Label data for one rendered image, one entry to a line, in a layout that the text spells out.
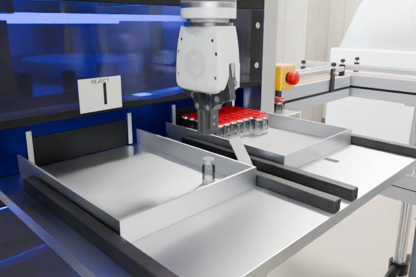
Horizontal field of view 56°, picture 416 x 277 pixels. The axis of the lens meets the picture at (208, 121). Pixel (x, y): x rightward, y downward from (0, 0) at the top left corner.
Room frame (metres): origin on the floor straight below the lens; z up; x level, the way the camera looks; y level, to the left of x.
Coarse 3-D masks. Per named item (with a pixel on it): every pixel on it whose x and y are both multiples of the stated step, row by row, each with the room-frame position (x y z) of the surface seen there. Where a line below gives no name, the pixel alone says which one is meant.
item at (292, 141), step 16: (176, 128) 0.87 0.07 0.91; (272, 128) 0.97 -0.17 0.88; (288, 128) 0.96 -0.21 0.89; (304, 128) 0.92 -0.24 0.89; (320, 128) 0.89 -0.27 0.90; (336, 128) 0.86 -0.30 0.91; (224, 144) 0.76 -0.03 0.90; (256, 144) 0.83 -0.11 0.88; (272, 144) 0.83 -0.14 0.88; (288, 144) 0.83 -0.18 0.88; (304, 144) 0.83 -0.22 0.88; (320, 144) 0.75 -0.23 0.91; (336, 144) 0.79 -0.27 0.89; (272, 160) 0.68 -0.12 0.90; (288, 160) 0.67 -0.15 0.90; (304, 160) 0.71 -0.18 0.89
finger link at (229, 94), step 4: (232, 76) 0.58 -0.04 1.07; (228, 80) 0.57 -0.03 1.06; (232, 80) 0.58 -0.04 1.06; (228, 84) 0.57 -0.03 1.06; (232, 84) 0.58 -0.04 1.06; (228, 88) 0.57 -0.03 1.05; (232, 88) 0.57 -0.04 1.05; (224, 92) 0.58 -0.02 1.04; (228, 92) 0.57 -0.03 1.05; (232, 92) 0.57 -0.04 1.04; (220, 96) 0.58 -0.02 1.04; (224, 96) 0.58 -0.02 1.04; (228, 96) 0.57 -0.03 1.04; (232, 96) 0.57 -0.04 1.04; (224, 100) 0.58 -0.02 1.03; (228, 100) 0.57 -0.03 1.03; (232, 100) 0.57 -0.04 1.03
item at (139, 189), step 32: (96, 160) 0.73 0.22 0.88; (128, 160) 0.73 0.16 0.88; (160, 160) 0.73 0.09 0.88; (192, 160) 0.71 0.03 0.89; (224, 160) 0.65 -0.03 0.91; (64, 192) 0.53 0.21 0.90; (96, 192) 0.58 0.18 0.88; (128, 192) 0.58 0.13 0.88; (160, 192) 0.58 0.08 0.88; (192, 192) 0.50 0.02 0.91; (224, 192) 0.55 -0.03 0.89; (128, 224) 0.43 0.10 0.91; (160, 224) 0.46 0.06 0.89
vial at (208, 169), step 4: (204, 164) 0.60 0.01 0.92; (208, 164) 0.60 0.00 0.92; (212, 164) 0.60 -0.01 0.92; (204, 168) 0.60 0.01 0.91; (208, 168) 0.60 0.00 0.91; (212, 168) 0.60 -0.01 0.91; (204, 172) 0.60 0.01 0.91; (208, 172) 0.60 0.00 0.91; (212, 172) 0.60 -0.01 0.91; (204, 176) 0.60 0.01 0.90; (208, 176) 0.60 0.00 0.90; (212, 176) 0.60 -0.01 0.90; (204, 180) 0.60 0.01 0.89; (208, 180) 0.60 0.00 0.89; (212, 180) 0.60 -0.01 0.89; (204, 184) 0.60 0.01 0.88; (208, 184) 0.60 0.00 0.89
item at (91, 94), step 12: (84, 84) 0.68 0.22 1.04; (96, 84) 0.69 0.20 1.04; (108, 84) 0.71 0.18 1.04; (120, 84) 0.73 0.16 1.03; (84, 96) 0.67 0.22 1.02; (96, 96) 0.69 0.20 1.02; (108, 96) 0.71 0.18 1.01; (120, 96) 0.72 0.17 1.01; (84, 108) 0.67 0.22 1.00; (96, 108) 0.69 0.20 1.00; (108, 108) 0.71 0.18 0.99
